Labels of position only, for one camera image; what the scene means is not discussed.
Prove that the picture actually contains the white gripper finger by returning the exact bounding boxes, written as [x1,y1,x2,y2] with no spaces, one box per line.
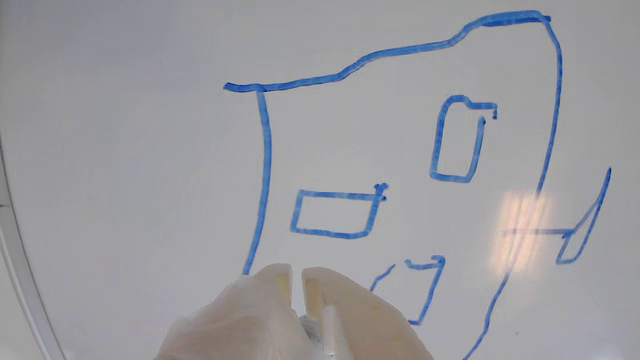
[301,266,434,360]
[154,263,322,360]

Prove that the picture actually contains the large white whiteboard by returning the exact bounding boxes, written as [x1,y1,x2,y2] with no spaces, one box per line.
[0,0,640,360]

